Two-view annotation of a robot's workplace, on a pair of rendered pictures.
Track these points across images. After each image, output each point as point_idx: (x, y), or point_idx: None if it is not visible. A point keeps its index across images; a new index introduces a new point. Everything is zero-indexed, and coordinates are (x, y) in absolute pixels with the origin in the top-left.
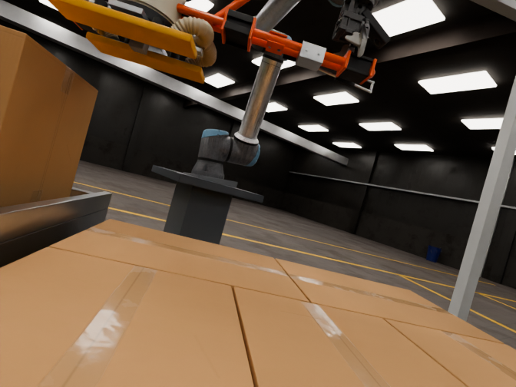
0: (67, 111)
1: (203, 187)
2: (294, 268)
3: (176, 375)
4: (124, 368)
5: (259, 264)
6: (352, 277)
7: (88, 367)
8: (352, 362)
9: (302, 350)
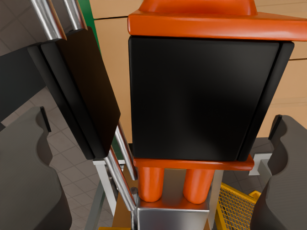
0: None
1: (2, 124)
2: (116, 0)
3: (279, 82)
4: (275, 95)
5: None
6: None
7: (275, 101)
8: (274, 10)
9: None
